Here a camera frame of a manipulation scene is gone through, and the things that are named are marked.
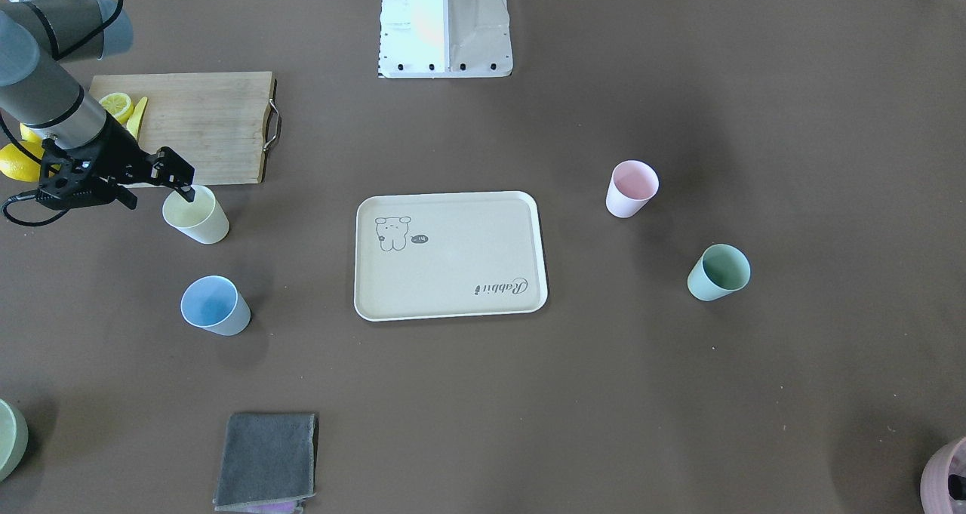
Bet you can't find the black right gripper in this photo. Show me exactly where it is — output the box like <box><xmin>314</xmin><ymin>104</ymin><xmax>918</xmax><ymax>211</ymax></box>
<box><xmin>38</xmin><ymin>115</ymin><xmax>195</xmax><ymax>211</ymax></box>

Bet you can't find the pale yellow cup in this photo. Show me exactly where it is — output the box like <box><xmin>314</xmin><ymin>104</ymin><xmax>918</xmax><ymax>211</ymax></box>
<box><xmin>162</xmin><ymin>185</ymin><xmax>230</xmax><ymax>245</ymax></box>

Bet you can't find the pink cup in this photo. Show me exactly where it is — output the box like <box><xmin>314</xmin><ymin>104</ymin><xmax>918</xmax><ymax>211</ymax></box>
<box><xmin>606</xmin><ymin>160</ymin><xmax>660</xmax><ymax>218</ymax></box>

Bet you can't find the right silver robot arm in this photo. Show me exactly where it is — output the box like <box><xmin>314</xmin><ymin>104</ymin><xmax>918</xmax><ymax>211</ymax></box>
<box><xmin>1</xmin><ymin>0</ymin><xmax>195</xmax><ymax>214</ymax></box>

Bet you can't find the cream rabbit tray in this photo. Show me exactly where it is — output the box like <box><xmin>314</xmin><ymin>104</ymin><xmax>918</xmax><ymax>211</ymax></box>
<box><xmin>353</xmin><ymin>191</ymin><xmax>549</xmax><ymax>322</ymax></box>

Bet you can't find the yellow plastic knife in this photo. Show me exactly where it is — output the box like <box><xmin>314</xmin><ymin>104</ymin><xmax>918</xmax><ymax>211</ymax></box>
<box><xmin>125</xmin><ymin>97</ymin><xmax>149</xmax><ymax>140</ymax></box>

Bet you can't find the lemon half far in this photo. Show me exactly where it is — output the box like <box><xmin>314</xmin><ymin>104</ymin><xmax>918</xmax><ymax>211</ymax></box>
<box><xmin>99</xmin><ymin>92</ymin><xmax>134</xmax><ymax>125</ymax></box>

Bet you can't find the wooden cutting board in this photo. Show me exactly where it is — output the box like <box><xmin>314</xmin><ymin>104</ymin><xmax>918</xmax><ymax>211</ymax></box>
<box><xmin>89</xmin><ymin>71</ymin><xmax>277</xmax><ymax>186</ymax></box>

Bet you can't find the whole yellow lemon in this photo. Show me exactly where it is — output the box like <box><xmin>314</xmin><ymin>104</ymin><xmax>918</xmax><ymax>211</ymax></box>
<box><xmin>20</xmin><ymin>123</ymin><xmax>44</xmax><ymax>145</ymax></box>
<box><xmin>1</xmin><ymin>140</ymin><xmax>44</xmax><ymax>183</ymax></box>

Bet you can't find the light blue cup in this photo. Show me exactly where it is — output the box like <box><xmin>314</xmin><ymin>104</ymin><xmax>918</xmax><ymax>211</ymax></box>
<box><xmin>180</xmin><ymin>275</ymin><xmax>251</xmax><ymax>336</ymax></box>

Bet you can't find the mint green bowl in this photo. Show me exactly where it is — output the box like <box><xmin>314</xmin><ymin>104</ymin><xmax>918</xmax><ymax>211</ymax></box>
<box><xmin>0</xmin><ymin>399</ymin><xmax>29</xmax><ymax>481</ymax></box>

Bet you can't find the folded grey cloth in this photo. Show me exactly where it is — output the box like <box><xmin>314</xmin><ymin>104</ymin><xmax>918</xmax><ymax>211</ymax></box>
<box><xmin>213</xmin><ymin>412</ymin><xmax>318</xmax><ymax>513</ymax></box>

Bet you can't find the mint green cup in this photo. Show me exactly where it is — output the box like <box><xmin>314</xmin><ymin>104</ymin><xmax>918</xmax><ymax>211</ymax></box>
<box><xmin>687</xmin><ymin>245</ymin><xmax>752</xmax><ymax>302</ymax></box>

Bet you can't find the pink bowl with ice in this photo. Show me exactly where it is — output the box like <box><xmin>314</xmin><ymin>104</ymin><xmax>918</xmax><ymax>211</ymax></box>
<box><xmin>920</xmin><ymin>437</ymin><xmax>965</xmax><ymax>513</ymax></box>

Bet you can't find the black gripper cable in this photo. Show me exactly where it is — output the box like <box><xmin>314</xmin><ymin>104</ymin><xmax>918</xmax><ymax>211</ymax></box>
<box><xmin>0</xmin><ymin>0</ymin><xmax>125</xmax><ymax>228</ymax></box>

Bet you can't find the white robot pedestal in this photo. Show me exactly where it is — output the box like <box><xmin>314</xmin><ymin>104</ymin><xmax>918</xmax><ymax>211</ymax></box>
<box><xmin>377</xmin><ymin>0</ymin><xmax>514</xmax><ymax>78</ymax></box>

